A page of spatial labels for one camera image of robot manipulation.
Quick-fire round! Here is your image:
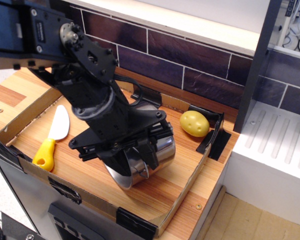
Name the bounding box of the cardboard fence with black tape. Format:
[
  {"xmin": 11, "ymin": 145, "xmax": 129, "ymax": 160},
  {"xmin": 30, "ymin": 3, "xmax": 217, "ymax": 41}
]
[{"xmin": 0, "ymin": 80, "xmax": 238, "ymax": 240}]

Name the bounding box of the stainless steel metal pot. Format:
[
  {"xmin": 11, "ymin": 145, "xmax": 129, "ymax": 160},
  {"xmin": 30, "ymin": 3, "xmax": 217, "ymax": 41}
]
[{"xmin": 104, "ymin": 102, "xmax": 176, "ymax": 190}]

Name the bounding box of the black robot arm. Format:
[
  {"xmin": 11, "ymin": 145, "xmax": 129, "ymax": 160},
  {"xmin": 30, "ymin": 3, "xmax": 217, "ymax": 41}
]
[{"xmin": 0, "ymin": 0, "xmax": 173, "ymax": 177}]

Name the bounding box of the yellow handled white toy knife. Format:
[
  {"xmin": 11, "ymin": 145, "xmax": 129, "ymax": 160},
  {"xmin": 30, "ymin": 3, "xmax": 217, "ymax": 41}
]
[{"xmin": 32, "ymin": 105, "xmax": 70, "ymax": 172}]

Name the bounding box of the yellow plastic toy potato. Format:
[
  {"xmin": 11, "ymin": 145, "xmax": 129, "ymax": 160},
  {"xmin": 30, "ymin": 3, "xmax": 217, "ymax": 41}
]
[{"xmin": 179, "ymin": 110, "xmax": 210, "ymax": 138}]

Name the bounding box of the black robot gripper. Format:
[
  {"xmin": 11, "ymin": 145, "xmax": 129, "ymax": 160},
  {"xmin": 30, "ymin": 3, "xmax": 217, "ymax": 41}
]
[{"xmin": 68, "ymin": 82, "xmax": 159, "ymax": 177}]

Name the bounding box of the dark grey vertical post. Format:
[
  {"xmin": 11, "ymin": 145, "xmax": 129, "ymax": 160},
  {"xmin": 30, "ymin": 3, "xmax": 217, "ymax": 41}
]
[{"xmin": 233, "ymin": 0, "xmax": 282, "ymax": 133}]

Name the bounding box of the white ribbed drainboard sink unit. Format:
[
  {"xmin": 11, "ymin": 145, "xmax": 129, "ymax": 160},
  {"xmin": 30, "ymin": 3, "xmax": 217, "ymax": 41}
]
[{"xmin": 223, "ymin": 102, "xmax": 300, "ymax": 209}]

